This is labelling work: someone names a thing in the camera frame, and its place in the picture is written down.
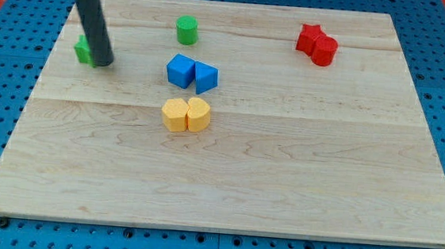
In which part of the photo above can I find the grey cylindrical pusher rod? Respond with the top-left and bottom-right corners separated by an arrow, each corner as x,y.
75,0 -> 114,67

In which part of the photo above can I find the red cylinder block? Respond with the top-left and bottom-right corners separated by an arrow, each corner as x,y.
310,36 -> 339,67

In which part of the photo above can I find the yellow heart block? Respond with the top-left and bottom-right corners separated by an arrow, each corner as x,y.
186,97 -> 211,132

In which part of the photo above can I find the red star block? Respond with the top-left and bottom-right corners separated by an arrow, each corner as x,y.
295,24 -> 326,56

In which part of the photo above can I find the blue triangle block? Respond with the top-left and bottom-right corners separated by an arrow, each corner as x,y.
195,61 -> 219,95

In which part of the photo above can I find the green cylinder block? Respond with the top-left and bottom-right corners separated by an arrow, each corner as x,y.
175,15 -> 198,45

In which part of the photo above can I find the wooden board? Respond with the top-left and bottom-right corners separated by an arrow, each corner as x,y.
0,0 -> 445,248

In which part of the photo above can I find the blue cube block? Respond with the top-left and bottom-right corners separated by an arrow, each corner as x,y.
167,54 -> 196,89

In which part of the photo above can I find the green star block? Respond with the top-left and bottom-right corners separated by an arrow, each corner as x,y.
74,35 -> 96,67

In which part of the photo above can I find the yellow hexagon block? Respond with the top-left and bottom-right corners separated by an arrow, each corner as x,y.
161,98 -> 190,132

